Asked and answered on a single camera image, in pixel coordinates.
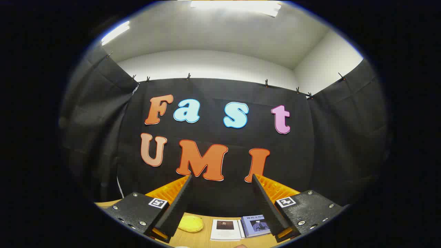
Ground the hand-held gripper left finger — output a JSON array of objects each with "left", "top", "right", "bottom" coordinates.
[{"left": 103, "top": 174, "right": 193, "bottom": 243}]

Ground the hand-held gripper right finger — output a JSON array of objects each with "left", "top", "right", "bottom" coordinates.
[{"left": 252, "top": 173, "right": 345, "bottom": 243}]

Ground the blue portrait booklet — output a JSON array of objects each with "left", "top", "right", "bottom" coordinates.
[{"left": 240, "top": 214, "right": 273, "bottom": 238}]

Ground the yellow textured plush toy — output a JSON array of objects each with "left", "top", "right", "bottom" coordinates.
[{"left": 177, "top": 215, "right": 204, "bottom": 233}]

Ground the ceiling light panel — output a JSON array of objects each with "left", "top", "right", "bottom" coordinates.
[
  {"left": 101, "top": 21, "right": 131, "bottom": 46},
  {"left": 189, "top": 0, "right": 283, "bottom": 18}
]

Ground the white portrait booklet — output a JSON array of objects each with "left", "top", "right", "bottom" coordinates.
[{"left": 210, "top": 219, "right": 246, "bottom": 241}]

